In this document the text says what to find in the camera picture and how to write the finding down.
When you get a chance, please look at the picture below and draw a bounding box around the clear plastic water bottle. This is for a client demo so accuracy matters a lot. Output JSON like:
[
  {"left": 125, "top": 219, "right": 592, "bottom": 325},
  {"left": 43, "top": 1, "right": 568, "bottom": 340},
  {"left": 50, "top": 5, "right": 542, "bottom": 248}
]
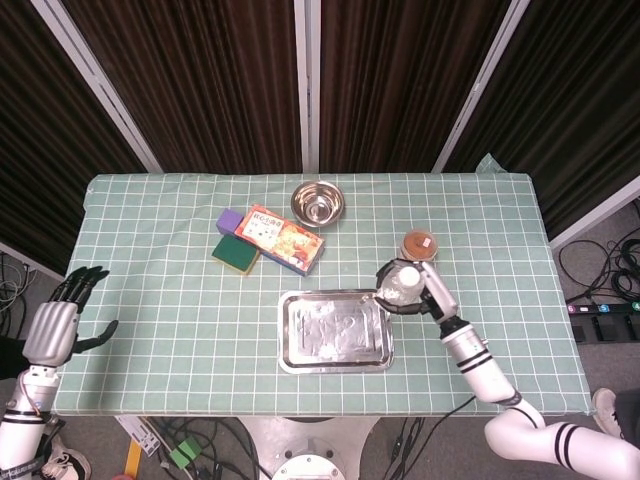
[{"left": 377, "top": 266, "right": 425, "bottom": 307}]

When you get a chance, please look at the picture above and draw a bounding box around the green and yellow sponge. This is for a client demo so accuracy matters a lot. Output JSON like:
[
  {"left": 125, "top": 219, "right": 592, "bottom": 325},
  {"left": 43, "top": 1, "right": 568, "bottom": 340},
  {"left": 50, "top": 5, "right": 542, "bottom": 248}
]
[{"left": 210, "top": 233, "right": 261, "bottom": 277}]

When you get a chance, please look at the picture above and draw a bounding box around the steel bowl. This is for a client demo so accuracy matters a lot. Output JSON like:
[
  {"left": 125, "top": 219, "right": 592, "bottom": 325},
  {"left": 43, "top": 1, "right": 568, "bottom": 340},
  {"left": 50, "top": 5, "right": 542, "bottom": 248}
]
[{"left": 290, "top": 180, "right": 347, "bottom": 229}]

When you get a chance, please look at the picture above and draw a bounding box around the yellow tape strip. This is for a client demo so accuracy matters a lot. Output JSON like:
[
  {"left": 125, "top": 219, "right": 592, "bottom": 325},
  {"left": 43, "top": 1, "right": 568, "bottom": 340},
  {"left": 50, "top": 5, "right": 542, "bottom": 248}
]
[{"left": 123, "top": 439, "right": 143, "bottom": 479}]

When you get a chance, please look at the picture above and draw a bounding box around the orange snack box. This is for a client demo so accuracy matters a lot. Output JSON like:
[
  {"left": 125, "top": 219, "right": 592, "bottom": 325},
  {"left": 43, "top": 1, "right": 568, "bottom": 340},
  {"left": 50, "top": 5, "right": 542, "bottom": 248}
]
[{"left": 233, "top": 203, "right": 327, "bottom": 278}]

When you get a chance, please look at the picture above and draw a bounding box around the green checkered tablecloth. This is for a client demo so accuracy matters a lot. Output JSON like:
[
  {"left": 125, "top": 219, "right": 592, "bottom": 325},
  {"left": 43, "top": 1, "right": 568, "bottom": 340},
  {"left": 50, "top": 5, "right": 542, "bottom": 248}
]
[{"left": 51, "top": 154, "right": 596, "bottom": 417}]

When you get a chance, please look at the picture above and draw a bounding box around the clear jar with brown lid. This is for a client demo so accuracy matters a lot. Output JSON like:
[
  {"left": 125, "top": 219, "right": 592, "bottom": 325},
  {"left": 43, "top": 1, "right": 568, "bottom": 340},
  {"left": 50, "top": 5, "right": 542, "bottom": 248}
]
[{"left": 398, "top": 228, "right": 441, "bottom": 266}]

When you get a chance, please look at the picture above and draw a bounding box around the plain white sneaker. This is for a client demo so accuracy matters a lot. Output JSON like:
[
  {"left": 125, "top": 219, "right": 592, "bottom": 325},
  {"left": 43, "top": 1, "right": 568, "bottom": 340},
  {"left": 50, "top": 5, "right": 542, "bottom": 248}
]
[{"left": 590, "top": 387, "right": 632, "bottom": 441}]

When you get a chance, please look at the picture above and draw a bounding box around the green plug block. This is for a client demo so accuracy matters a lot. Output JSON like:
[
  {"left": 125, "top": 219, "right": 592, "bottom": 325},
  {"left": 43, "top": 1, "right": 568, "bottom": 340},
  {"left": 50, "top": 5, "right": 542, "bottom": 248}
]
[{"left": 169, "top": 435, "right": 202, "bottom": 466}]

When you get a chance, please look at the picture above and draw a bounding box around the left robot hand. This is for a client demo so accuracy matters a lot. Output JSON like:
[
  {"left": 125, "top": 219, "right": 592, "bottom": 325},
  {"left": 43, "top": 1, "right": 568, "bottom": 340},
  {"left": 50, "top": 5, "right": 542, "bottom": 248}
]
[{"left": 22, "top": 265, "right": 119, "bottom": 367}]

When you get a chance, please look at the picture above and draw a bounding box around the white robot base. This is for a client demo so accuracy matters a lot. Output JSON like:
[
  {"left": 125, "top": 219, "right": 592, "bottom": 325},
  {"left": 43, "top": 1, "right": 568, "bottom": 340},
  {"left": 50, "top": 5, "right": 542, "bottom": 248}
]
[{"left": 239, "top": 415, "right": 381, "bottom": 480}]

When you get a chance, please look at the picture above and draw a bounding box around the black cable bundle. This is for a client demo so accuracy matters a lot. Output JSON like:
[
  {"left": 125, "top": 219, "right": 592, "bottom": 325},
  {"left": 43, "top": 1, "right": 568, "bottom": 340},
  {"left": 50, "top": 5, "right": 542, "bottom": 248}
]
[{"left": 557, "top": 199, "right": 640, "bottom": 306}]

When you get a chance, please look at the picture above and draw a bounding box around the purple block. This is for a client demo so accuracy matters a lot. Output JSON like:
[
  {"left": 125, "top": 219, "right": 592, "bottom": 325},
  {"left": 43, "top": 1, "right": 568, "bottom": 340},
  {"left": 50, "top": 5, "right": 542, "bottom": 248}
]
[{"left": 216, "top": 208, "right": 245, "bottom": 236}]

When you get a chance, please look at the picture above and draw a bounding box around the white sneaker with black trim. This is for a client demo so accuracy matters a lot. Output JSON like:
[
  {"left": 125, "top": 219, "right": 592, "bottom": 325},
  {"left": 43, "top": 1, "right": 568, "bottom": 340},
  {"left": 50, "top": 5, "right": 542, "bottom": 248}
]
[{"left": 42, "top": 433, "right": 96, "bottom": 480}]

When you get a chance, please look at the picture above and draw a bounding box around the rectangular steel tray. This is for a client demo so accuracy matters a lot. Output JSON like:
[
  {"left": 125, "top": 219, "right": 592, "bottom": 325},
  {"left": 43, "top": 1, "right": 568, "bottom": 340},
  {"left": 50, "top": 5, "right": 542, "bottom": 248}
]
[{"left": 277, "top": 288, "right": 396, "bottom": 374}]

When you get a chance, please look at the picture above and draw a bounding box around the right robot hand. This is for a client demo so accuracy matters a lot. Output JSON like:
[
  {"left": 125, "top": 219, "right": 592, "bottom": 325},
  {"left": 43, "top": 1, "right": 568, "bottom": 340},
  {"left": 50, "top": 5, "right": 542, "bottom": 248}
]
[{"left": 374, "top": 257, "right": 460, "bottom": 324}]

